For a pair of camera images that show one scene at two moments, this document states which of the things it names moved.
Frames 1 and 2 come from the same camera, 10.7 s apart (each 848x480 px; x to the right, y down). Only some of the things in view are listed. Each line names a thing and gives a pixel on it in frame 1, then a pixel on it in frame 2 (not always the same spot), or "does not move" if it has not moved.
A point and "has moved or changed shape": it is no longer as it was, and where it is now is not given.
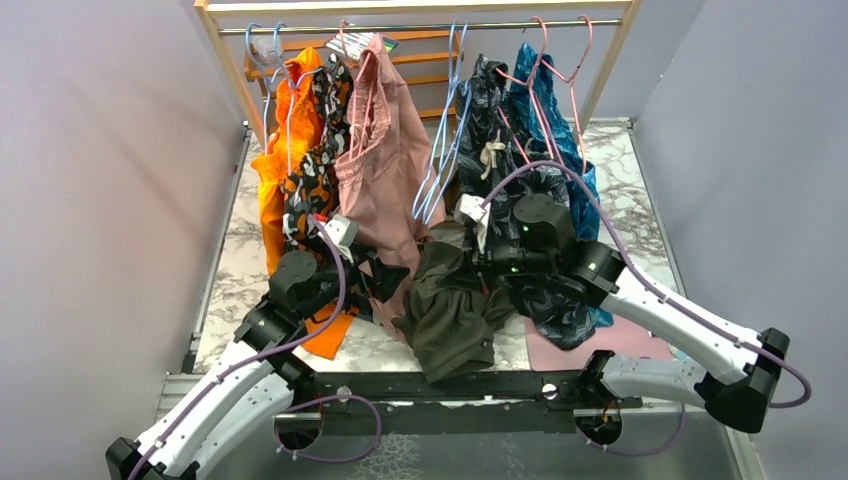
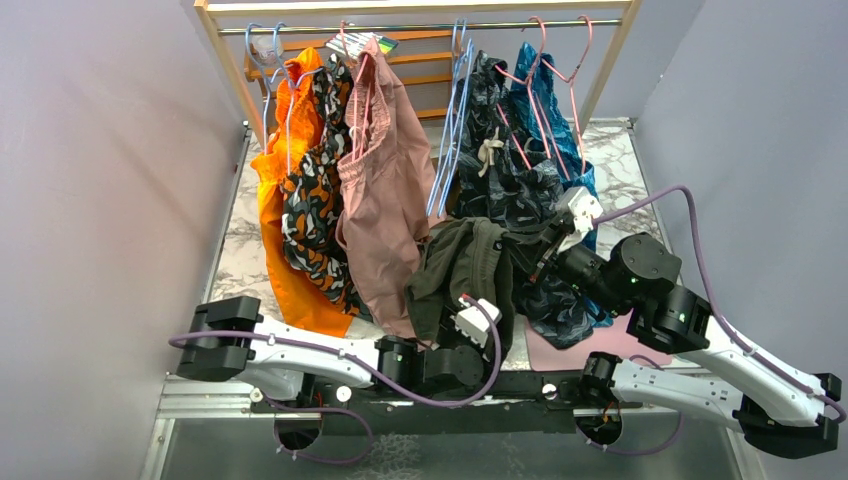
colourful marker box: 356,41 does not move
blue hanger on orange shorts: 270,81 does not move
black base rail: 501,402 does not move
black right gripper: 482,259 to 535,248
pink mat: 623,337 does not move
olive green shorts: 450,319 has moved or changed shape
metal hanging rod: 420,26 does not move
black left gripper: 384,279 to 448,330
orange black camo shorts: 311,191 does not move
